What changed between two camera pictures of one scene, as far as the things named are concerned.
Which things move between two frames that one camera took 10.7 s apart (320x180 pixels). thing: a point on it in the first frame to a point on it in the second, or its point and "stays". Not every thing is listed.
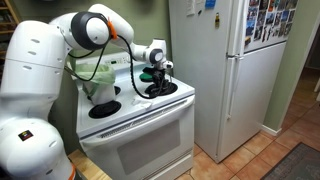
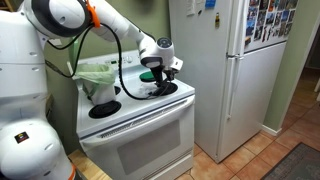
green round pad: (146, 77) stays
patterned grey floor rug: (301, 162) stays
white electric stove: (148, 133) stays
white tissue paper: (139, 103) to (147, 88)
